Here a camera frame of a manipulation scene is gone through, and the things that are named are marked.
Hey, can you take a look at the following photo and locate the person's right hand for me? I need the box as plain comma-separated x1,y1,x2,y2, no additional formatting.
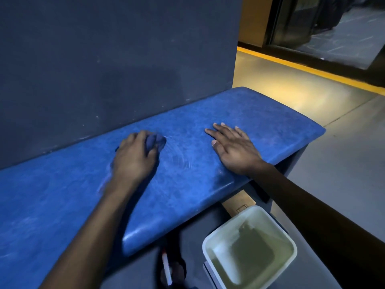
205,123,266,177

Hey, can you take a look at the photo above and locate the person's left hand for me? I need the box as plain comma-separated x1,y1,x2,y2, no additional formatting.
111,130,160,190

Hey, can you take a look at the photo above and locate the blue cleaning cloth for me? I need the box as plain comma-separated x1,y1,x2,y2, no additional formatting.
146,134,167,156

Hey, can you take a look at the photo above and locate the person's right forearm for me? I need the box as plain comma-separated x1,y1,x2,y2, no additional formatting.
247,161,385,289

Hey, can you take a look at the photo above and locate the person's left forearm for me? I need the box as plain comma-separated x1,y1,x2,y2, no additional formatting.
38,181,142,289

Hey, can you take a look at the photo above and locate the blue padded bench seat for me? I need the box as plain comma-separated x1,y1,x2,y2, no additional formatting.
0,86,326,289

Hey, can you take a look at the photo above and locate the brass floor socket cover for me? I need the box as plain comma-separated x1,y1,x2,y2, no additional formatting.
222,189,257,218

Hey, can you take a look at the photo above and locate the white square water bucket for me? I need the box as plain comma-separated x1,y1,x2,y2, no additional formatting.
202,205,298,289

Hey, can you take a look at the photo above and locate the black spray bottle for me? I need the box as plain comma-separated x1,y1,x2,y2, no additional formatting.
156,235,187,289

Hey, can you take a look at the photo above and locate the dark framed glass door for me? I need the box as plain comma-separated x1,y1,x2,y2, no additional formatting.
264,0,385,88

